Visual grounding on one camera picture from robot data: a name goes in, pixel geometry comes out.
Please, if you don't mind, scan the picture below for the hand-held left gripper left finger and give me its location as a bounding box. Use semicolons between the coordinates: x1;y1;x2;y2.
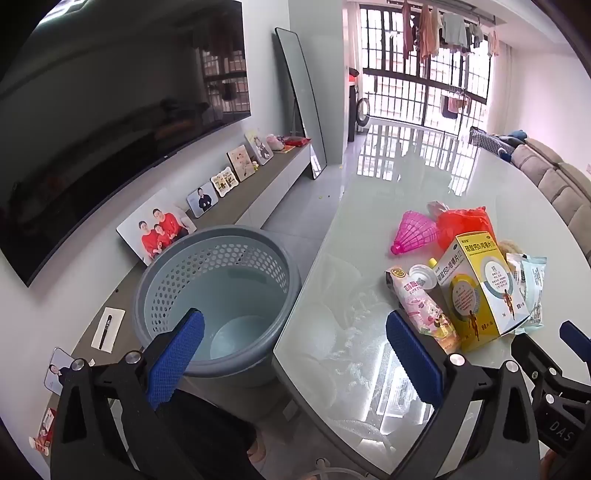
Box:
48;307;220;480

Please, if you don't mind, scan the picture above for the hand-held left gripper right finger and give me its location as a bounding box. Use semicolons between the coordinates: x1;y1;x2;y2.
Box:
367;309;542;480

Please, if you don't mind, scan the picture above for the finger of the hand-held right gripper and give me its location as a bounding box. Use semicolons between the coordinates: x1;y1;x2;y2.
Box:
510;335;583;417
558;319;591;366

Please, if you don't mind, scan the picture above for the pink drink pouch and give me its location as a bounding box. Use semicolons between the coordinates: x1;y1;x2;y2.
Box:
385;266;462;354

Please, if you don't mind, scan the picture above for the blue white wrapper packet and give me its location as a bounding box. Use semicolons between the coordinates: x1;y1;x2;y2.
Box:
505;252;548;335

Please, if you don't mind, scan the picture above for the yellow medicine box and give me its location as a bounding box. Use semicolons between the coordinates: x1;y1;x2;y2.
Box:
436;231;531;354

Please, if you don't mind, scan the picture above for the yellow ring plastic lid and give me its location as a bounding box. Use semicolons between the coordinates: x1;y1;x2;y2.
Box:
409;257;439;292

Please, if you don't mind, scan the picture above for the grey perforated plastic basket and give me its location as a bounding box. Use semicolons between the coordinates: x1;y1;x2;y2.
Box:
133;224;303;388

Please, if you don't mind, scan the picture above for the small portrait photo card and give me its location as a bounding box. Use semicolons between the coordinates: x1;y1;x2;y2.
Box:
44;347;77;395

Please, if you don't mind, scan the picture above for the pink plastic shuttlecock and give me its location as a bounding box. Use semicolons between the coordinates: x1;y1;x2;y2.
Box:
390;210;439;256

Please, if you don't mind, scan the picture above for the red plastic bag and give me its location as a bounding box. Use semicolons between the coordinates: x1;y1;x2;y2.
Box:
436;206;502;252

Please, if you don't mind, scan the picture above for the red printed card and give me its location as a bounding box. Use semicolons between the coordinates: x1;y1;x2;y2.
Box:
28;408;58;457

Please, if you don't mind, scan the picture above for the beige sofa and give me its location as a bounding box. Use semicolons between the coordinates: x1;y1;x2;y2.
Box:
510;137;591;259

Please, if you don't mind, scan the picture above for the long television cabinet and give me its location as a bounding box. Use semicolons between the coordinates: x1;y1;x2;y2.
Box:
46;138;319;444

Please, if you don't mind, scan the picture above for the plaid cloth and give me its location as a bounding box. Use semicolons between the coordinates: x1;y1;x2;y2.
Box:
468;127;513;160

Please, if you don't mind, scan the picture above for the washing machine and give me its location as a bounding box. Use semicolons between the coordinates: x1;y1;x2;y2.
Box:
348;83;371;134

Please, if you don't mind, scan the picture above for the small hanging laundry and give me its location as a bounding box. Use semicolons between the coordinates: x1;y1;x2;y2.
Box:
441;95;472;118

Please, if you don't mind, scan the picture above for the black window grille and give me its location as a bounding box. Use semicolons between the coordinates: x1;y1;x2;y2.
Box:
358;4;492;139

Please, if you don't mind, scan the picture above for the tall leaning mirror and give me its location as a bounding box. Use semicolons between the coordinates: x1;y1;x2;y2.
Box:
274;27;328;180

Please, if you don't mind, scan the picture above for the row of hanging clothes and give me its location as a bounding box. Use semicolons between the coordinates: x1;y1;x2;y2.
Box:
399;0;502;65

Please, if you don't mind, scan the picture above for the large family photo frame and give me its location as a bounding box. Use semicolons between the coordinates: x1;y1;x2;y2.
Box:
115;187;198;267

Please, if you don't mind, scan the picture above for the dark suit portrait photo frame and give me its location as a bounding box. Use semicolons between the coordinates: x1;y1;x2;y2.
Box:
186;182;219;219

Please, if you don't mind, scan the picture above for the scalloped photo frame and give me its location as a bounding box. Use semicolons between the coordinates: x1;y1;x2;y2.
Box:
210;168;241;198

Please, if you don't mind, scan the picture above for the baby photo frame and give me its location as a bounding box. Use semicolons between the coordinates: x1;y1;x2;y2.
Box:
226;144;256;182

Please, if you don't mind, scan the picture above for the child photo frame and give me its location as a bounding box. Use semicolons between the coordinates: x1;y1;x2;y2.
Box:
244;129;274;166

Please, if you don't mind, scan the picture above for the black wall television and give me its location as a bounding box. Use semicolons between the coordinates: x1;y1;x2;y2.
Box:
0;0;252;288

